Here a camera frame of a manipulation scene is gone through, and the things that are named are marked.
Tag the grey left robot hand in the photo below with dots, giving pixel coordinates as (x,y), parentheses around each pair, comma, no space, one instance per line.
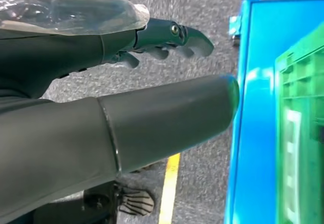
(63,142)

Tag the blue metal shelf rack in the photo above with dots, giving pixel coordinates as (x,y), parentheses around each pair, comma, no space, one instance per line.
(260,115)

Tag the black robot foot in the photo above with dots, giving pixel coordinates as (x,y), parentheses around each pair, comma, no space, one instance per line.
(101,204)

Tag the green plastic crate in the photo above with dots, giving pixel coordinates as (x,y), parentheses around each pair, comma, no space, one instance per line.
(311,81)

